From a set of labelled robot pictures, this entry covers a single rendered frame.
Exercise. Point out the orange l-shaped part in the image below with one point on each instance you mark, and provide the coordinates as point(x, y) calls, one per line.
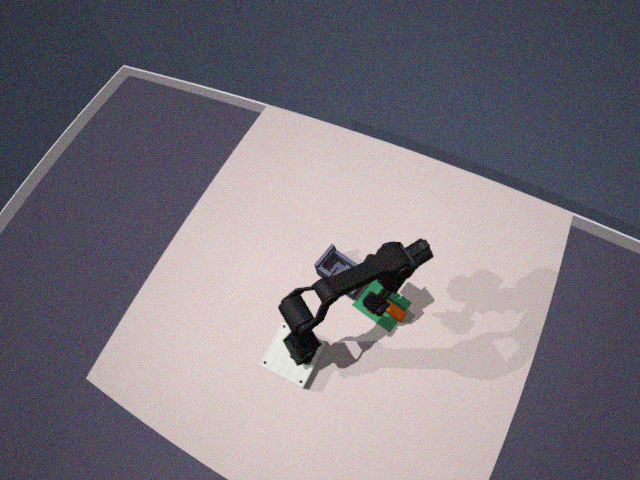
point(394, 311)

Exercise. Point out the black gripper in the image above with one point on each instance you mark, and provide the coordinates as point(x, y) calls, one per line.
point(376, 303)

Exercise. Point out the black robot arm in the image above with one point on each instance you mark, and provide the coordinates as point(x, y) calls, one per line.
point(390, 264)

